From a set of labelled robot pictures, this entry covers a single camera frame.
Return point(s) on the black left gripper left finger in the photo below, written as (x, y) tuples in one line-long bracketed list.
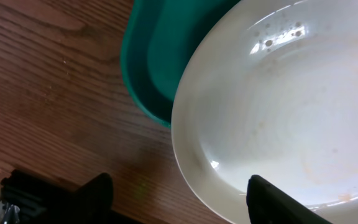
[(93, 200)]

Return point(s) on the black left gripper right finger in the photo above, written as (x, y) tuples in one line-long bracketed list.
[(267, 204)]

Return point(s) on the white plate with orange smear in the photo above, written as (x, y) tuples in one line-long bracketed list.
[(272, 90)]

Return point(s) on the teal plastic tray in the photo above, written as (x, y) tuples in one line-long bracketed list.
[(160, 38)]

